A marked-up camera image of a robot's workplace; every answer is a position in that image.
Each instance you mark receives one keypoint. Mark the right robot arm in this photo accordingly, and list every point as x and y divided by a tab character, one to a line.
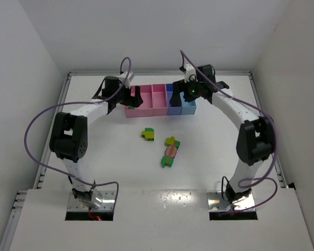
255	141

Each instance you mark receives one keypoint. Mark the brown lego plate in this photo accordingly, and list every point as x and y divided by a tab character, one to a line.
171	153

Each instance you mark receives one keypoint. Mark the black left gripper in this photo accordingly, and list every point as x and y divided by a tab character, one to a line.
131	98

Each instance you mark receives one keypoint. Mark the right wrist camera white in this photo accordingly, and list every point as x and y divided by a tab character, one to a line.
189	73

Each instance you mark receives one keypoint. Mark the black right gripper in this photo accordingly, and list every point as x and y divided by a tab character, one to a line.
180	91

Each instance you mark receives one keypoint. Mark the light blue container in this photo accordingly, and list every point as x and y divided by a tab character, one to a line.
188	108

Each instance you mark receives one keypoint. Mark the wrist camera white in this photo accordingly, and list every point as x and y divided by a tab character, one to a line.
126	78
189	73

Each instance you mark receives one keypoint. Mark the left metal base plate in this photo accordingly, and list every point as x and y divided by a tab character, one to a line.
101	201

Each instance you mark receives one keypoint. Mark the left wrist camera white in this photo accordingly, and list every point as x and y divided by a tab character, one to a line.
126	78

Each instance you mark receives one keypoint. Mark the metal base plate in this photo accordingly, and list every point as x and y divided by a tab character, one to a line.
216	204
101	201

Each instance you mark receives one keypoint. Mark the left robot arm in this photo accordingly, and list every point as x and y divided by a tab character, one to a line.
69	137

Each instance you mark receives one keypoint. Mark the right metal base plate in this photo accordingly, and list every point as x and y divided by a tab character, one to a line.
216	204

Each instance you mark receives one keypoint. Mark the pink divided container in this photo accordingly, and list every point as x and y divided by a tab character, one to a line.
154	102

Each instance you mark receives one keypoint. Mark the purple butterfly lego brick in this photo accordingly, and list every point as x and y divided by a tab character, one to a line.
171	151

